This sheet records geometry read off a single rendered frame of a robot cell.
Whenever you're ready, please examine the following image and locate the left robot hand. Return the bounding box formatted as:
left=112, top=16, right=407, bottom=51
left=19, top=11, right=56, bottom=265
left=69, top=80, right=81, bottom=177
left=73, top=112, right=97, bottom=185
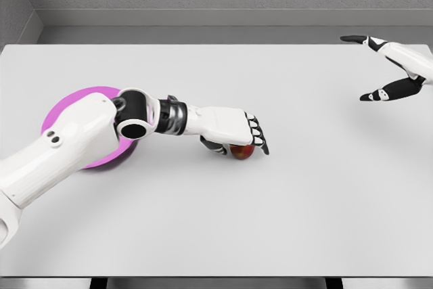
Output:
left=199, top=107, right=271, bottom=157

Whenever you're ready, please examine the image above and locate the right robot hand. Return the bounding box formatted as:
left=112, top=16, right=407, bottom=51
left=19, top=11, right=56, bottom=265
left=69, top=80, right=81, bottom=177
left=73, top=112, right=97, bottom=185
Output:
left=340, top=34, right=433, bottom=102

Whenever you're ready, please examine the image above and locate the red apple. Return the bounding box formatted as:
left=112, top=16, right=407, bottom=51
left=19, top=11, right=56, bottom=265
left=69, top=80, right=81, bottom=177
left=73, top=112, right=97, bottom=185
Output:
left=229, top=144, right=256, bottom=161

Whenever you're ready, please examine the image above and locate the purple plate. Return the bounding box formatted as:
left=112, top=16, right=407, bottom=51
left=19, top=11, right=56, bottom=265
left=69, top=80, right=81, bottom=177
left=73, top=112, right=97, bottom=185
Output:
left=40, top=85, right=139, bottom=171

